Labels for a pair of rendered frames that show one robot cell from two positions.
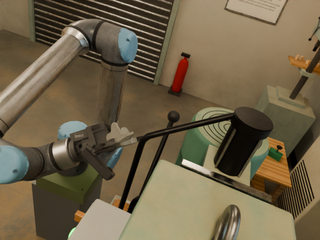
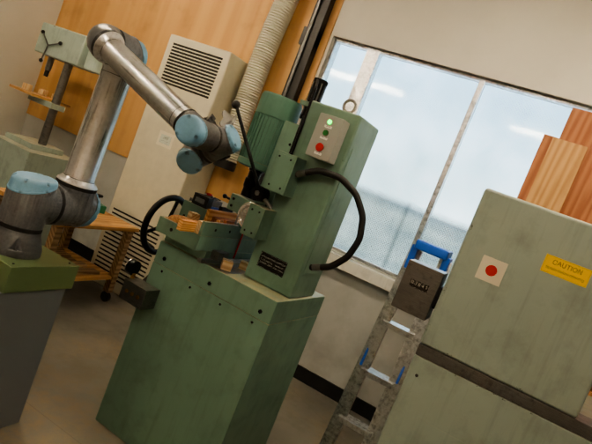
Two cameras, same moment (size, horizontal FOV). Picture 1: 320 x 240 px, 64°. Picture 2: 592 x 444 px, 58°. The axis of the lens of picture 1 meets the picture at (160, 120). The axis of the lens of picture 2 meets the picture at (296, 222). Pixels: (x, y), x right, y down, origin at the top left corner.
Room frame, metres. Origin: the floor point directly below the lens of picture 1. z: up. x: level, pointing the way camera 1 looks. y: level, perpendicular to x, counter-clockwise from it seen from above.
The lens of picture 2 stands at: (-0.37, 1.91, 1.26)
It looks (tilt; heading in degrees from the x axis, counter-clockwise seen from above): 5 degrees down; 286
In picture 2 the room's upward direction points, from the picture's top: 21 degrees clockwise
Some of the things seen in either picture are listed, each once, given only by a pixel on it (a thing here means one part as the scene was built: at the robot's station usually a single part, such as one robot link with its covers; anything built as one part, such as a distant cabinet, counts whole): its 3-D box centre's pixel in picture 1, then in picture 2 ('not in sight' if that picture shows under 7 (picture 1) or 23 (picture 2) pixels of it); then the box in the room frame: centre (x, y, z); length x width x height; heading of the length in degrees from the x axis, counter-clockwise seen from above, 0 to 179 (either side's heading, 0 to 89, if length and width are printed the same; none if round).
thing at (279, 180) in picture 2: not in sight; (284, 173); (0.28, 0.03, 1.23); 0.09 x 0.08 x 0.15; 171
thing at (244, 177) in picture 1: (231, 159); (314, 100); (0.33, -0.13, 1.54); 0.08 x 0.08 x 0.17; 81
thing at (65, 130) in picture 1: (74, 140); (30, 199); (0.98, 0.41, 0.83); 0.17 x 0.15 x 0.18; 81
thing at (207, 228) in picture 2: not in sight; (244, 233); (0.43, -0.17, 0.93); 0.60 x 0.02 x 0.06; 81
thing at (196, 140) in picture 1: (207, 176); (270, 134); (0.47, -0.15, 1.35); 0.18 x 0.18 x 0.31
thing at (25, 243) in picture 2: (71, 157); (16, 235); (0.98, 0.42, 0.69); 0.19 x 0.19 x 0.10
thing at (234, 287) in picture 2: not in sight; (241, 278); (0.35, -0.13, 0.76); 0.57 x 0.45 x 0.09; 171
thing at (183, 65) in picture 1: (180, 74); not in sight; (3.35, -0.10, 0.30); 0.19 x 0.18 x 0.60; 174
